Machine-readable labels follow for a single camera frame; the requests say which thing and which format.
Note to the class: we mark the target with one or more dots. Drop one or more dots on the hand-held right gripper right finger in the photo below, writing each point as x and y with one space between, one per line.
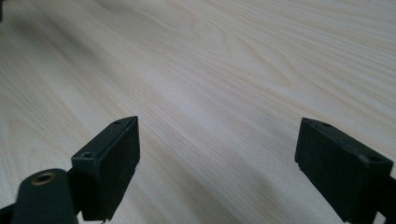
339 174

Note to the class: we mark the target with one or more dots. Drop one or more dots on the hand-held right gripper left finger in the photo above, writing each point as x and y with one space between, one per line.
107 174

